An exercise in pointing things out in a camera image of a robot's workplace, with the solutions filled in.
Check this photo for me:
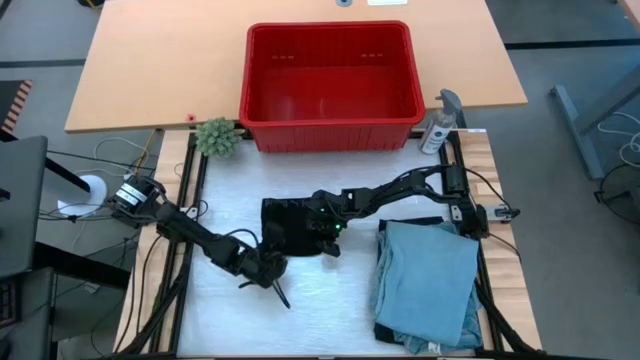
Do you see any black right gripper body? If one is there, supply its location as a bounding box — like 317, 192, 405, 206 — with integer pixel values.
304, 188, 362, 237

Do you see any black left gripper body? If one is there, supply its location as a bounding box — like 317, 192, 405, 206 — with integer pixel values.
233, 243, 291, 291

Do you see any small black garment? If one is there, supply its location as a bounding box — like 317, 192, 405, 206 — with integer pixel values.
260, 196, 342, 258

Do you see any dark navy garment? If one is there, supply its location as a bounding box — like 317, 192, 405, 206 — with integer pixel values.
373, 215, 446, 346

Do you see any light blue denim garment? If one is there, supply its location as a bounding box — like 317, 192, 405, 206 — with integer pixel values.
372, 220, 481, 349

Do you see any blue white striped shirt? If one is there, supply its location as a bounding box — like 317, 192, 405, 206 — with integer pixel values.
377, 222, 485, 356

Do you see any red plastic laundry bin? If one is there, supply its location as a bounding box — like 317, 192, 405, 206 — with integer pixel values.
238, 20, 428, 154

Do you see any white padded table mat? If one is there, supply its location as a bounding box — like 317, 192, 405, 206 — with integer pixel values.
177, 137, 476, 357

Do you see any small potted green plant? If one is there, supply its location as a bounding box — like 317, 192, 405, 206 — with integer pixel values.
194, 116, 246, 160

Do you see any clear spray bottle grey trigger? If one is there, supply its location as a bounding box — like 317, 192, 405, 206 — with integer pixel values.
418, 89, 465, 156

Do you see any white round base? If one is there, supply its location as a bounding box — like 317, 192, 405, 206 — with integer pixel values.
56, 173, 109, 218

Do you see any light wooden desk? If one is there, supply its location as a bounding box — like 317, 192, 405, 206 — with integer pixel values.
64, 0, 530, 134

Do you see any black monitor pole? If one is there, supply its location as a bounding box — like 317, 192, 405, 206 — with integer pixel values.
42, 157, 92, 194

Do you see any dark grey monitor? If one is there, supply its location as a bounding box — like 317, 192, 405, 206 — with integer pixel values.
0, 134, 50, 279

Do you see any black keyboard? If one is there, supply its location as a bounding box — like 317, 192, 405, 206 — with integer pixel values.
0, 278, 22, 329

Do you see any grey desk leg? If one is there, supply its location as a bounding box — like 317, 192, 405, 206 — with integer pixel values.
548, 64, 640, 181

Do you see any black chair base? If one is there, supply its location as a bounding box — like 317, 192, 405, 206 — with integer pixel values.
593, 163, 640, 231

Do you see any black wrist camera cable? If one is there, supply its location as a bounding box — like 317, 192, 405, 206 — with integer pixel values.
223, 227, 262, 250

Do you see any black aluminium table frame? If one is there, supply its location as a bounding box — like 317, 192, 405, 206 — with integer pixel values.
112, 129, 544, 360

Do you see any yellow cord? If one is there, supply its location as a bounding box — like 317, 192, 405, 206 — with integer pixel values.
133, 128, 160, 174

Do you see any silver metal bracket plate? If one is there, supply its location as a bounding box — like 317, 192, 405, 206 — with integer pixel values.
451, 202, 515, 222

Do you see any white floor cable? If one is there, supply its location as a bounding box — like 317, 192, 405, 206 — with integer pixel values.
596, 110, 640, 169

